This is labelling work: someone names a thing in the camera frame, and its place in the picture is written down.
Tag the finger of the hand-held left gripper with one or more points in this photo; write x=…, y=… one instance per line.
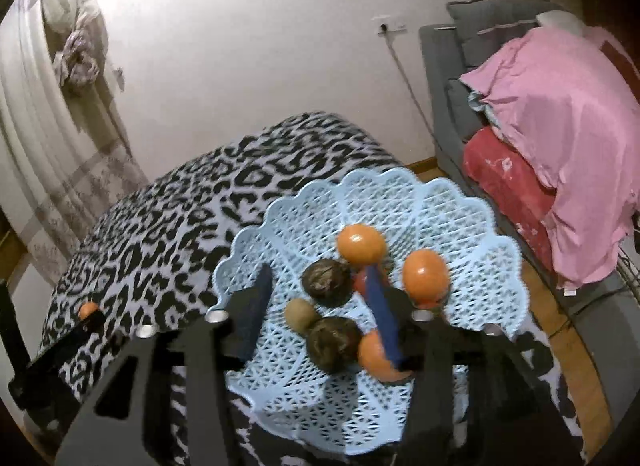
x=75, y=341

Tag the dark wrinkled passion fruit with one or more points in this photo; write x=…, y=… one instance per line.
x=327, y=283
x=332, y=348

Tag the white pillow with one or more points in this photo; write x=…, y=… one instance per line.
x=560, y=20

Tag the red cushion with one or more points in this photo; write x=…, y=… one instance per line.
x=505, y=180

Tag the beige patterned curtain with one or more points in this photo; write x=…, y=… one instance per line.
x=45, y=145

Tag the grey cushion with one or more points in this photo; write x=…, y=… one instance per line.
x=480, y=30

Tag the wooden window frame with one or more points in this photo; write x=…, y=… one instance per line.
x=10, y=251

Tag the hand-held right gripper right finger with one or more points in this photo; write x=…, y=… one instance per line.
x=382, y=316

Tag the brown-green round fruit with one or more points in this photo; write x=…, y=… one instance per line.
x=299, y=315

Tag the light blue lattice basket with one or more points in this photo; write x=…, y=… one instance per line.
x=310, y=216

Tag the grey sofa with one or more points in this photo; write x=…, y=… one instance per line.
x=440, y=95

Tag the orange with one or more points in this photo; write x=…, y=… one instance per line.
x=361, y=243
x=372, y=361
x=425, y=276
x=89, y=310

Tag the leopard print blanket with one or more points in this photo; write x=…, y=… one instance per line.
x=150, y=246

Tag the pink cloth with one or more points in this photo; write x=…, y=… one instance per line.
x=560, y=145

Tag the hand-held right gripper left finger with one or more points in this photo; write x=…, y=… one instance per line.
x=255, y=316

